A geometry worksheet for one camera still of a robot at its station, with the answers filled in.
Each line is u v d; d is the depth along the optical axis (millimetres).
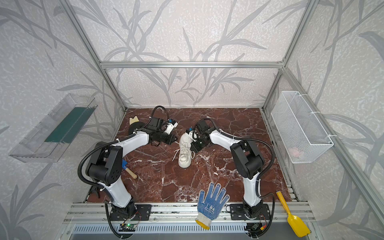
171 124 857
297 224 701
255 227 747
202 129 767
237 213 728
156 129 753
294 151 728
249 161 507
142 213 738
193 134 841
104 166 482
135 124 1102
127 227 712
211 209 743
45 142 634
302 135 611
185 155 879
